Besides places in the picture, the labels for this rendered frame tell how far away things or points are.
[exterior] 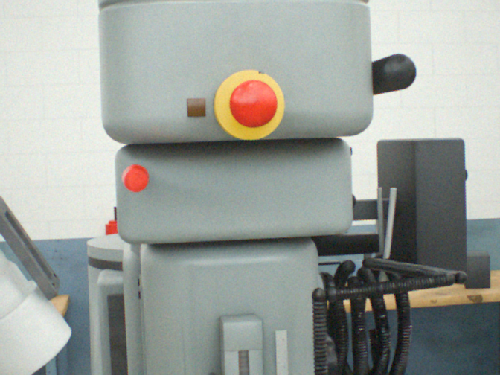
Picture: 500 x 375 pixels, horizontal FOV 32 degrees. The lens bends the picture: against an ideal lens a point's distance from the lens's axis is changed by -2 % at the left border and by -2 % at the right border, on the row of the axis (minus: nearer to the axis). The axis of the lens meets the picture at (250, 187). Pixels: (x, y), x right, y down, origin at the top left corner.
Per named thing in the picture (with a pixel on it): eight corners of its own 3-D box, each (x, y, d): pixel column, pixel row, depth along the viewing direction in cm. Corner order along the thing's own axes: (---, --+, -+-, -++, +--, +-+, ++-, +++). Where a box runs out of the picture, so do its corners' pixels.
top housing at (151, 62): (391, 135, 79) (385, -40, 78) (98, 145, 76) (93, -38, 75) (295, 138, 126) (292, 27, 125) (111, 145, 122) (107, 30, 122)
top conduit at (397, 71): (418, 89, 82) (417, 53, 82) (375, 90, 82) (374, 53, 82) (318, 109, 127) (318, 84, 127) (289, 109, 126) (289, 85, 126)
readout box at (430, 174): (476, 282, 125) (473, 137, 124) (417, 286, 124) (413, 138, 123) (430, 264, 145) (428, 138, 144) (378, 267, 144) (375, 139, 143)
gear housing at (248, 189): (359, 235, 89) (356, 136, 89) (117, 247, 86) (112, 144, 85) (297, 210, 122) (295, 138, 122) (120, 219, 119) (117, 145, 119)
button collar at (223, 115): (286, 138, 76) (283, 68, 76) (216, 140, 75) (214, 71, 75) (282, 138, 78) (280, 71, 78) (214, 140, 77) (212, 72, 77)
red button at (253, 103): (280, 126, 73) (278, 78, 73) (231, 128, 72) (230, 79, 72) (273, 127, 76) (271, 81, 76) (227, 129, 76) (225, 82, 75)
